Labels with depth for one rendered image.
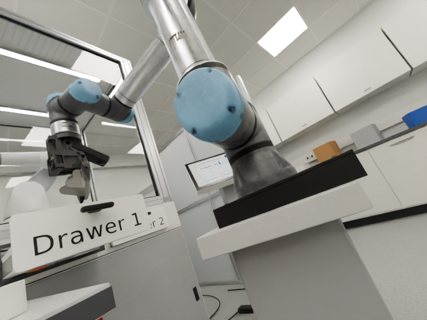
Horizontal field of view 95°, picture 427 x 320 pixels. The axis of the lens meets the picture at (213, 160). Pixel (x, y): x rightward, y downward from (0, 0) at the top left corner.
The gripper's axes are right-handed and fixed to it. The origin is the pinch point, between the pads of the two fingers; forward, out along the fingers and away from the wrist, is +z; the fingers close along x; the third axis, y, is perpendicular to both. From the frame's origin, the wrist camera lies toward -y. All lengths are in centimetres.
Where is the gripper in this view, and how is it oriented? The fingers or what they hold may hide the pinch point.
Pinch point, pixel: (86, 196)
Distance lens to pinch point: 71.4
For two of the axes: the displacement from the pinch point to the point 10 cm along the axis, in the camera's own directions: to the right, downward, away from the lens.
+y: -6.0, 0.1, -8.0
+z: 3.5, 9.0, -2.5
